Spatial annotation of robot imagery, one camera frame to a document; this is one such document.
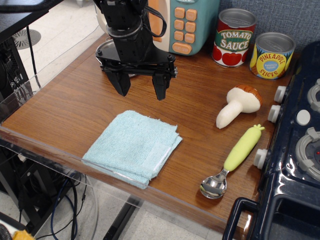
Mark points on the spoon with green handle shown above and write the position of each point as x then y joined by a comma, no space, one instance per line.
214,187

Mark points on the black table leg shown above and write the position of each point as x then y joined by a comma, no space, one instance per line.
123,218

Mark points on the toy microwave teal and orange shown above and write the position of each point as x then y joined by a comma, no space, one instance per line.
185,26

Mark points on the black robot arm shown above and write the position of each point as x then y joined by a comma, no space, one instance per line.
114,10

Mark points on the stainless steel pot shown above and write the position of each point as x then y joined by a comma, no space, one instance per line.
104,49

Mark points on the dark blue toy stove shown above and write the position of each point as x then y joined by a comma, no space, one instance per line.
288,205

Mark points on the plush toy mushroom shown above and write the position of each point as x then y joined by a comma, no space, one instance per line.
240,99

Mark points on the black desk at left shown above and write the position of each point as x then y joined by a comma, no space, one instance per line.
15,15

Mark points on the pineapple slices can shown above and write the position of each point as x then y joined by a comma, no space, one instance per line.
272,54

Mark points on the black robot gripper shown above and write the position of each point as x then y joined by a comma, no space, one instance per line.
136,54

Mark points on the light blue folded cloth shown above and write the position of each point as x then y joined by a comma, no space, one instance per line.
133,148

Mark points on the tomato sauce can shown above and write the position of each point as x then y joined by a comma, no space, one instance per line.
234,32

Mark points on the clear acrylic table guard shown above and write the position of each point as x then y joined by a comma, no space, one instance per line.
71,109

